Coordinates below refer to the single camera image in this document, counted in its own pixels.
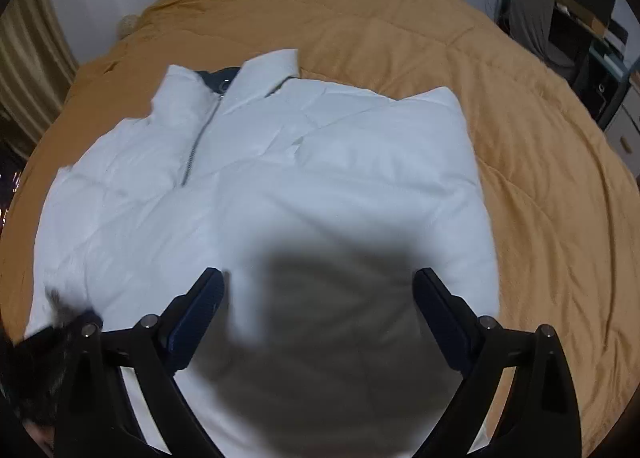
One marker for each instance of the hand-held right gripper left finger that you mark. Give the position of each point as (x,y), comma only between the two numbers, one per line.
(197,318)

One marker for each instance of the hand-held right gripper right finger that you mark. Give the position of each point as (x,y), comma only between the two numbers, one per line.
(442,320)

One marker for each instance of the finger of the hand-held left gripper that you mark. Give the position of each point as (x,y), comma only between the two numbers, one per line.
(70,308)

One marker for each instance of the white puffer jacket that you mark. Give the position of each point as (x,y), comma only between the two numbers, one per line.
(300,178)

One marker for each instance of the dark window with lights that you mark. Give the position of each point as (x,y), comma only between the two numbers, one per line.
(10,178)

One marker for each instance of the beige striped curtain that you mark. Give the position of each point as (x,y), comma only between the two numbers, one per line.
(30,63)

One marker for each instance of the white drawer cabinet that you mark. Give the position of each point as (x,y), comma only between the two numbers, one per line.
(627,128)

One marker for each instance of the small round beige plush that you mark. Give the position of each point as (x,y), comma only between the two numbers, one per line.
(127,26)

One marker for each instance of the orange bed blanket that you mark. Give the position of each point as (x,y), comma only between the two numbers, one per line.
(400,28)

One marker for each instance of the teal shelf rack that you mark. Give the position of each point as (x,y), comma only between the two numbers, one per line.
(607,73)

